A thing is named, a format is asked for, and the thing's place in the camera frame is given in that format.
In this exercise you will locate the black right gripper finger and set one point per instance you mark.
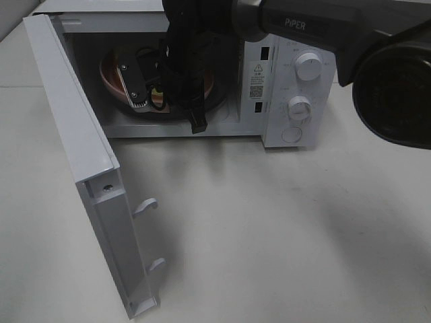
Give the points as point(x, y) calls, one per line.
point(196, 117)

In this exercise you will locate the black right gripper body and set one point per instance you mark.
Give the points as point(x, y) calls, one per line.
point(192, 25)

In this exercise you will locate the pink round plate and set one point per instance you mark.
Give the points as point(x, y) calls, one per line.
point(165, 88)

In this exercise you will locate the round white door button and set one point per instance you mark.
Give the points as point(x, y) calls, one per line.
point(291, 135)

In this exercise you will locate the white microwave door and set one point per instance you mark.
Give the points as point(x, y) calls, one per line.
point(95, 168)

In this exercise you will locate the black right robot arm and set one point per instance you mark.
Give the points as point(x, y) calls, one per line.
point(381, 49)

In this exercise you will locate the glass microwave turntable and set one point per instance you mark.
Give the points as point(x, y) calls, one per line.
point(214, 100)

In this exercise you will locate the white warning label sticker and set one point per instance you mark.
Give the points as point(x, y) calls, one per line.
point(257, 79)

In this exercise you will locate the white microwave oven body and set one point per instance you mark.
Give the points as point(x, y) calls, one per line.
point(275, 89)

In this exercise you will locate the lower white timer knob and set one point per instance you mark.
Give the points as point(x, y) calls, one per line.
point(299, 108)

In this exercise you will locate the upper white power knob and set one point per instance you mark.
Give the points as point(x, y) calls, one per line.
point(308, 66)

